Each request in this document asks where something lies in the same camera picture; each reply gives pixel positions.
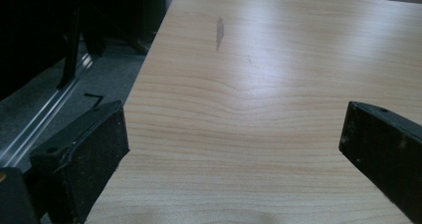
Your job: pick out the metal floor rail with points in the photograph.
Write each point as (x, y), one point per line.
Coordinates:
(43, 121)

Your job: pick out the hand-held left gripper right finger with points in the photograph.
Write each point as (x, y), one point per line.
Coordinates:
(388, 151)

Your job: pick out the black stand leg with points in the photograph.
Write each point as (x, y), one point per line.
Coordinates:
(70, 51)

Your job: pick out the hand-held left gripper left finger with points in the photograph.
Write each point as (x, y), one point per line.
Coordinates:
(83, 157)

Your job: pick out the dark stand base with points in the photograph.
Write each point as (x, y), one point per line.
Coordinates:
(112, 35)

